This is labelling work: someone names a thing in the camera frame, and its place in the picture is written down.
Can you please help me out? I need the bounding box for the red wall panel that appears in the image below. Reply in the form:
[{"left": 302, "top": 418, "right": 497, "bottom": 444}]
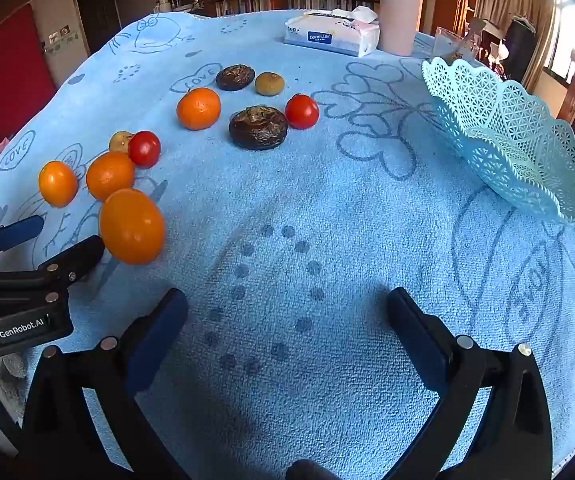
[{"left": 0, "top": 4, "right": 58, "bottom": 147}]

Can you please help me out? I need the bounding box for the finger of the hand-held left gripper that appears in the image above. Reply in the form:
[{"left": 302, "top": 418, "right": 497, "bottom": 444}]
[
  {"left": 0, "top": 210, "right": 45, "bottom": 273},
  {"left": 0, "top": 235, "right": 106, "bottom": 312}
]

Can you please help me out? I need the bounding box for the dark doorway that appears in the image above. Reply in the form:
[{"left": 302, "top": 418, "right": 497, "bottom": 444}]
[{"left": 72, "top": 0, "right": 124, "bottom": 57}]

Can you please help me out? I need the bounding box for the orange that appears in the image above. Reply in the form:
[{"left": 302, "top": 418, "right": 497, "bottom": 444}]
[
  {"left": 38, "top": 161, "right": 79, "bottom": 209},
  {"left": 176, "top": 87, "right": 222, "bottom": 131},
  {"left": 98, "top": 188, "right": 166, "bottom": 266},
  {"left": 86, "top": 151, "right": 136, "bottom": 202}
]

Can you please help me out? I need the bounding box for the beige curtain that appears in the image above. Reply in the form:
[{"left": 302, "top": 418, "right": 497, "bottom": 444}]
[{"left": 467, "top": 0, "right": 561, "bottom": 73}]

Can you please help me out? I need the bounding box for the pink cylindrical container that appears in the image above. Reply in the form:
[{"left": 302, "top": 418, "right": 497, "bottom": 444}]
[{"left": 378, "top": 0, "right": 424, "bottom": 56}]

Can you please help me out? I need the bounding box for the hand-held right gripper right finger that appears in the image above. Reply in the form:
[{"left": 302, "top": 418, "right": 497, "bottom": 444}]
[{"left": 385, "top": 286, "right": 553, "bottom": 480}]

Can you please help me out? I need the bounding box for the light blue plastic basket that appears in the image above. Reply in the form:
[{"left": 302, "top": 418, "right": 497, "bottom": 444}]
[{"left": 421, "top": 56, "right": 575, "bottom": 229}]

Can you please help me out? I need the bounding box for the clear glass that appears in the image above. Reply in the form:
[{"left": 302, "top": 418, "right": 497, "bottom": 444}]
[{"left": 432, "top": 26, "right": 479, "bottom": 64}]

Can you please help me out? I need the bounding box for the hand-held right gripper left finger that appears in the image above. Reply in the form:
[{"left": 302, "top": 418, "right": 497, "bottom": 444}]
[{"left": 20, "top": 287, "right": 191, "bottom": 480}]

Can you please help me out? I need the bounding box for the light blue printed blanket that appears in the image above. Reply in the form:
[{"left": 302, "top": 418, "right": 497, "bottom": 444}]
[{"left": 0, "top": 9, "right": 575, "bottom": 480}]

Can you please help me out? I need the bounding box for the white and blue tissue pack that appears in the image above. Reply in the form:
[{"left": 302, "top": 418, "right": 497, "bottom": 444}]
[{"left": 284, "top": 6, "right": 381, "bottom": 58}]

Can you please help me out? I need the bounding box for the dark wrinkled passion fruit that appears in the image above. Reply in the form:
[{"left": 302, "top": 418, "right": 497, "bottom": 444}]
[
  {"left": 216, "top": 64, "right": 256, "bottom": 92},
  {"left": 228, "top": 106, "right": 289, "bottom": 151}
]

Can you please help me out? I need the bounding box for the red cherry tomato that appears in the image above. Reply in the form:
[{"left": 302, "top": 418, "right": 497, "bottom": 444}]
[
  {"left": 284, "top": 93, "right": 320, "bottom": 130},
  {"left": 128, "top": 130, "right": 162, "bottom": 169}
]

